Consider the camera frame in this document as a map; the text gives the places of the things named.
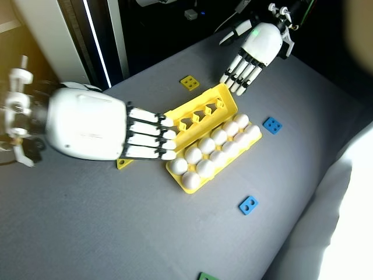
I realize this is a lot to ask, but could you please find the grey table cloth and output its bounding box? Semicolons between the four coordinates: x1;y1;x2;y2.
0;22;373;280

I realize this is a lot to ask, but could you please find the white post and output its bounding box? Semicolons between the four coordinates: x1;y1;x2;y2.
107;0;130;79

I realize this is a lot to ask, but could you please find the blurred beige object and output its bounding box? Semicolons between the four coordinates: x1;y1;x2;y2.
340;0;373;74

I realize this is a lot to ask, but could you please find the yellow triangle block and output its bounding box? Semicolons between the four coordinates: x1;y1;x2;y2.
116;157;135;170

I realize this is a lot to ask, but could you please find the white plastic egg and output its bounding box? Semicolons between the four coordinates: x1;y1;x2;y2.
210;129;228;146
234;113;250;128
198;137;216;155
209;149;227;166
244;124;262;140
182;171;201;189
185;146;202;164
221;141;240;157
223;121;240;137
233;132;251;148
169;157;189;174
196;159;216;178

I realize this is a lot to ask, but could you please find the white fabric backdrop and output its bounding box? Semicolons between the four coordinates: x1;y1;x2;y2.
262;121;373;280

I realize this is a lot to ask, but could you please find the white wall panel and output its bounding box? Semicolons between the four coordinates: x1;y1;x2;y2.
13;0;96;88

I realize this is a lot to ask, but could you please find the yellow four-hole block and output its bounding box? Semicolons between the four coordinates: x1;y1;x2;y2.
180;75;201;92

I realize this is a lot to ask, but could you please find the white light strip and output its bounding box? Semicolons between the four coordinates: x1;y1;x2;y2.
82;0;113;89

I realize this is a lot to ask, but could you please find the blue four-hole block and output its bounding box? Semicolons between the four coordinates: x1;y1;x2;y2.
262;117;283;135

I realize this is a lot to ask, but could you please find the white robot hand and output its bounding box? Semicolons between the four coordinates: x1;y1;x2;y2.
44;81;178;162
219;19;284;96

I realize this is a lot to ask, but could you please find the yellow egg carton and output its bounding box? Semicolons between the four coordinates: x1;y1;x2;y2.
163;83;262;195

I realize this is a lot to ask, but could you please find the white cable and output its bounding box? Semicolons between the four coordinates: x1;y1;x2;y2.
214;10;238;33

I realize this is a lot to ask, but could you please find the blue two-hole block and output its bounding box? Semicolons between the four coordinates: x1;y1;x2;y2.
238;195;259;216

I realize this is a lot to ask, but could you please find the white device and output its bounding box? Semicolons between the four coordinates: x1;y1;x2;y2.
135;0;178;7

